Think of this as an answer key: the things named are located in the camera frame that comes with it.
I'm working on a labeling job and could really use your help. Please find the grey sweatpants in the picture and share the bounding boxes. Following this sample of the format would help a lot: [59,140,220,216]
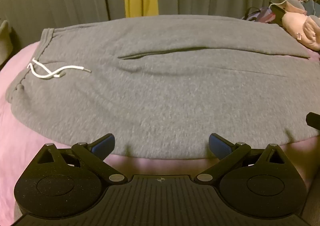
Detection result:
[6,15,320,160]

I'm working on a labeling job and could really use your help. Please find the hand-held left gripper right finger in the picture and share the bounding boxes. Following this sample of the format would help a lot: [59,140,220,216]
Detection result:
[196,133,288,184]

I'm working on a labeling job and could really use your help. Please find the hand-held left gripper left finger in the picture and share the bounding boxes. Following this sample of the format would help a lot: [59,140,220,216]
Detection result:
[33,134,128,184]

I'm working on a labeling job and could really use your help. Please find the beige cloth object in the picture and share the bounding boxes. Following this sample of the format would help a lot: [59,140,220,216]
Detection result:
[0,20,13,67]

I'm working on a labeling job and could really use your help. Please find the white cable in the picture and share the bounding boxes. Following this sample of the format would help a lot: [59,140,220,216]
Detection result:
[269,0,316,15]

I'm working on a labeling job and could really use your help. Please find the black and purple bag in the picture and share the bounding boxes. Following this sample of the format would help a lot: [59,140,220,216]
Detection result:
[241,5,284,26]

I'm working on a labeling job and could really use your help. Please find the pink plush toy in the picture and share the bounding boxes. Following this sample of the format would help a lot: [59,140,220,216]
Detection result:
[281,0,320,51]

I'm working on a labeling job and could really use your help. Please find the pink bed sheet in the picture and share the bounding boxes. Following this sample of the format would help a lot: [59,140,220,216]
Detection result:
[0,41,320,219]

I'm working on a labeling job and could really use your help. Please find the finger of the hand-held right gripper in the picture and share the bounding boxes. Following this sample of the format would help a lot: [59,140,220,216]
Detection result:
[306,112,320,131]

